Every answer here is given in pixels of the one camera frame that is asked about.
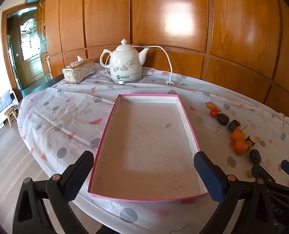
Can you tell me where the white patterned tablecloth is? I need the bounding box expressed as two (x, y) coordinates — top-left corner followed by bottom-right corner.
(17, 62), (289, 234)

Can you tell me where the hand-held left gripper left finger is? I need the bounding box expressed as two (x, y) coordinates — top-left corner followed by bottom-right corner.
(12, 150), (95, 234)

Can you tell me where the ornate gold tissue box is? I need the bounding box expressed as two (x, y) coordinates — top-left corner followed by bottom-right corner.
(62, 56), (96, 84)

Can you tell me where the white power cord with plug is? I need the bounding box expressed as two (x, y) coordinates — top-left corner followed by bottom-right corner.
(104, 44), (175, 87)

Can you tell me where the dark cut fruit piece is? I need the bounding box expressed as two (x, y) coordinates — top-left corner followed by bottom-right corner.
(228, 119), (241, 132)
(249, 149), (262, 164)

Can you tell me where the white floral electric kettle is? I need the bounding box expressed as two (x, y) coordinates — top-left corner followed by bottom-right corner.
(100, 39), (150, 81)

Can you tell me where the small wooden stool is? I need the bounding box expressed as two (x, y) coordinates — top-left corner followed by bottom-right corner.
(5, 106), (18, 127)

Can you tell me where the dark round speckled fruit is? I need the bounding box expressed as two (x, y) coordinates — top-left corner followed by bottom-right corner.
(217, 113), (230, 126)

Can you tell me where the orange mandarin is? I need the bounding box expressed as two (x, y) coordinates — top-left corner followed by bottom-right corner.
(231, 129), (246, 142)
(234, 139), (249, 155)

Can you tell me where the steel kettle base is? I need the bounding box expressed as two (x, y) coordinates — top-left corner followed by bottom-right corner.
(110, 74), (143, 85)

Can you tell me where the wooden glass door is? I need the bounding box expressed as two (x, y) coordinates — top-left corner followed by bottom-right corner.
(13, 11), (47, 89)

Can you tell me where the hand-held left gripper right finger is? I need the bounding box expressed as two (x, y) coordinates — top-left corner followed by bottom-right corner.
(193, 151), (282, 234)

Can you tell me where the pink rimmed shallow tray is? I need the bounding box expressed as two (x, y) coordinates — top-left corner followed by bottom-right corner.
(87, 93), (210, 203)

